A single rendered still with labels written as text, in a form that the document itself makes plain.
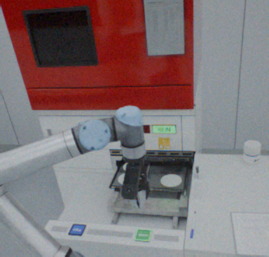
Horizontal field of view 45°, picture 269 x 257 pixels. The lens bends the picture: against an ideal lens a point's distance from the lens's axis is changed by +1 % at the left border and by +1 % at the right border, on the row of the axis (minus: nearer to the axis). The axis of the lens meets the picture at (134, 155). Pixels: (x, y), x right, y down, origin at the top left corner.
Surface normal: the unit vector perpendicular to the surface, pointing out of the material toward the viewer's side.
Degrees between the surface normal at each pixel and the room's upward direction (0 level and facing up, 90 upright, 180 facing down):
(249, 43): 90
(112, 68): 90
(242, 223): 0
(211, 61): 90
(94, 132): 66
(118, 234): 0
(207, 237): 0
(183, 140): 90
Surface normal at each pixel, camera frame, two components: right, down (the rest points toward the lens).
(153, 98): -0.22, 0.53
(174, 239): -0.11, -0.85
